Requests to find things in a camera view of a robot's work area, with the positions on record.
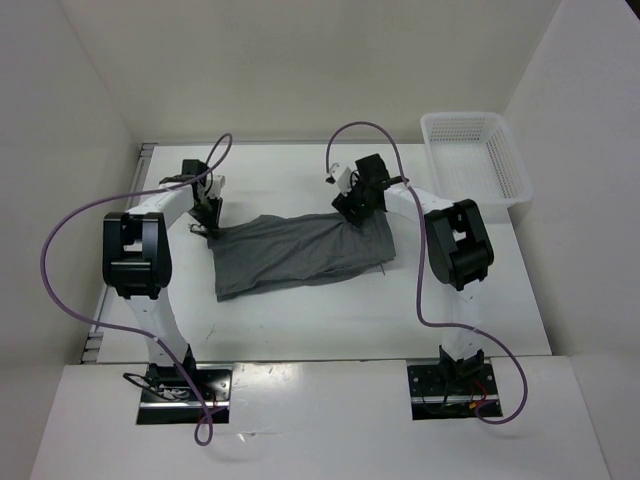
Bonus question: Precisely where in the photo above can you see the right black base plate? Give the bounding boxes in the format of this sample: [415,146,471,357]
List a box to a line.
[407,362,502,421]

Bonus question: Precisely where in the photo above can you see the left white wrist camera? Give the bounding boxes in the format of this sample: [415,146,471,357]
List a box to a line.
[204,174,226,199]

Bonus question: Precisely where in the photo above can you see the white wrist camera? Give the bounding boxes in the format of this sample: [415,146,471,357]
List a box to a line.
[204,174,226,199]
[326,163,353,196]

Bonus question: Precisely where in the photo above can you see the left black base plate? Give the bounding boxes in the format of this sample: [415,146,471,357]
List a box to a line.
[123,366,232,426]

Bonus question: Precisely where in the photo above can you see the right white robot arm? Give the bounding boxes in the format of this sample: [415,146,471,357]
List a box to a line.
[326,154,494,393]

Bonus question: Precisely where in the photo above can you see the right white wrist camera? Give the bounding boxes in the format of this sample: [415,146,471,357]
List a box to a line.
[326,163,353,196]

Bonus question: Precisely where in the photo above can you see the grey shorts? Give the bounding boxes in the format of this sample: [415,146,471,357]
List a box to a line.
[208,212,396,302]

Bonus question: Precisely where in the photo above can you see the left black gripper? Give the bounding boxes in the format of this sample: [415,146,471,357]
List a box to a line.
[187,194,222,239]

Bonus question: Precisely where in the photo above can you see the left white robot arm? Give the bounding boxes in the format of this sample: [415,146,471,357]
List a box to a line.
[102,159,225,400]

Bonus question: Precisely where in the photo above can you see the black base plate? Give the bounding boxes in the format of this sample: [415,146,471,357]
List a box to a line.
[407,362,502,421]
[123,366,232,426]

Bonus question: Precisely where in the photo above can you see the white perforated plastic basket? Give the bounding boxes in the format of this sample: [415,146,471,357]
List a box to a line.
[420,112,533,208]

